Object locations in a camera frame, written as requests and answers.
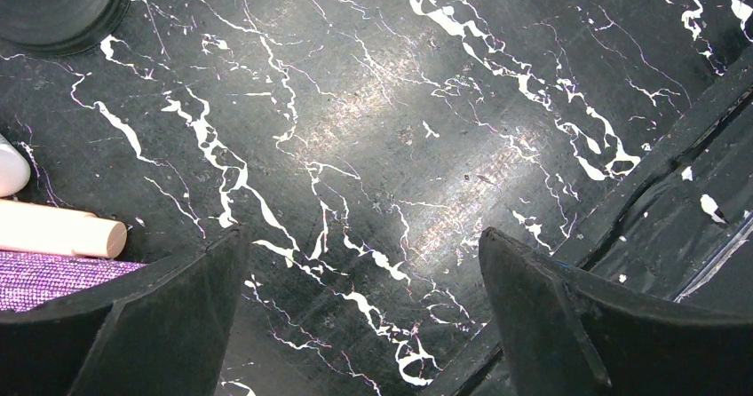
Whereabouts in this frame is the black round-base microphone stand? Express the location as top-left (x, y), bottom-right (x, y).
top-left (1, 0), bottom-right (131, 56)

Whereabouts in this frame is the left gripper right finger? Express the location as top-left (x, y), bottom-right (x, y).
top-left (479, 227), bottom-right (752, 395)

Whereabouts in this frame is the pink microphone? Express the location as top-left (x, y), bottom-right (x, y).
top-left (1, 200), bottom-right (128, 259)

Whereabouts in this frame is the purple glitter microphone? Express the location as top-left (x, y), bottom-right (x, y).
top-left (1, 250), bottom-right (144, 313)

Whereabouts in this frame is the white PVC pipe frame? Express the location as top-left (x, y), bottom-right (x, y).
top-left (0, 136), bottom-right (31, 197)

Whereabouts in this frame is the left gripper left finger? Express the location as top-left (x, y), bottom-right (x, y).
top-left (1, 226), bottom-right (250, 395)

